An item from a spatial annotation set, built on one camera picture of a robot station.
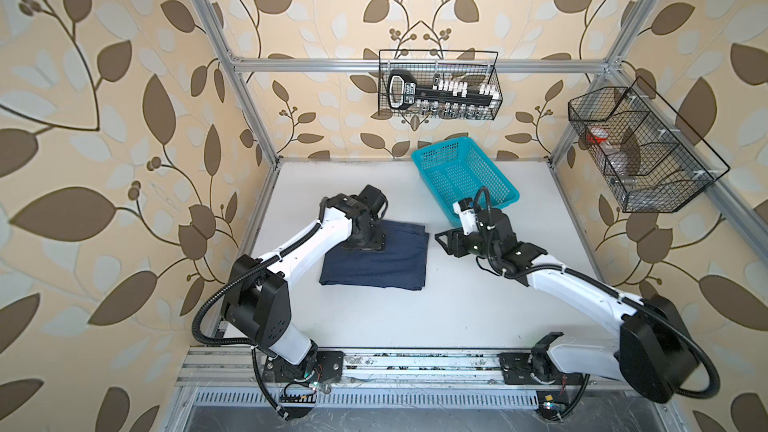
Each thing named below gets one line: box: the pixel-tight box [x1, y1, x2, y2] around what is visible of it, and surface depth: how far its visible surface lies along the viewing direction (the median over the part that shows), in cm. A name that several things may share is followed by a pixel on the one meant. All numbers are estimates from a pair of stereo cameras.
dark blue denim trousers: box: [319, 220, 429, 291], surface depth 91 cm
